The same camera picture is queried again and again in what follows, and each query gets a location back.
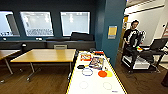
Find yellow wall sign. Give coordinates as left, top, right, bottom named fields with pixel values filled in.
left=107, top=25, right=118, bottom=40

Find grey chair back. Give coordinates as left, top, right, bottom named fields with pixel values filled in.
left=53, top=44, right=68, bottom=50

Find yellow flat disc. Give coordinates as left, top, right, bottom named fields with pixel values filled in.
left=105, top=70, right=114, bottom=78

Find bright wall window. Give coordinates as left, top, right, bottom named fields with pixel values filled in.
left=60, top=11, right=91, bottom=37
left=0, top=10, right=21, bottom=38
left=19, top=11, right=55, bottom=38

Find yellow wooden table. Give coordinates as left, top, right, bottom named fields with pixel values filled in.
left=0, top=49, right=22, bottom=84
left=9, top=48, right=78, bottom=83

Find small orange game piece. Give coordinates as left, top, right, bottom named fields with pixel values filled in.
left=97, top=70, right=108, bottom=79

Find red game box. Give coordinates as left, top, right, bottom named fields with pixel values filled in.
left=79, top=53, right=92, bottom=62

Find small red game piece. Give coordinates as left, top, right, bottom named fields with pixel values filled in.
left=94, top=50, right=105, bottom=56

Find colourful snack packets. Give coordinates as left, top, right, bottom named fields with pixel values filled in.
left=88, top=56, right=105, bottom=71

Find black wheeled cart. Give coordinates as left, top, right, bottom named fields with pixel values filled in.
left=120, top=38, right=168, bottom=74

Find black laptop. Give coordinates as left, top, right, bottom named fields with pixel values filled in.
left=149, top=38, right=168, bottom=52

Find dark wall bench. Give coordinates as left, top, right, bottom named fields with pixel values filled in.
left=0, top=37, right=97, bottom=51

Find small white sill box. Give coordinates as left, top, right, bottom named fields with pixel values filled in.
left=35, top=37, right=44, bottom=41

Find dark bench cushion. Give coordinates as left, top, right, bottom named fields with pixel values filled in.
left=70, top=32, right=95, bottom=42

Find yellow gaming table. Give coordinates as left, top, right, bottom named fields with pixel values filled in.
left=65, top=49, right=128, bottom=94

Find white cart box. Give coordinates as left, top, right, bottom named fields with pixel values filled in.
left=122, top=55, right=151, bottom=70

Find person in dark shirt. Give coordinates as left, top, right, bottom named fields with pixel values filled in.
left=122, top=19, right=145, bottom=50

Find black flat disc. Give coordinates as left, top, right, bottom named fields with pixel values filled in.
left=76, top=64, right=86, bottom=70

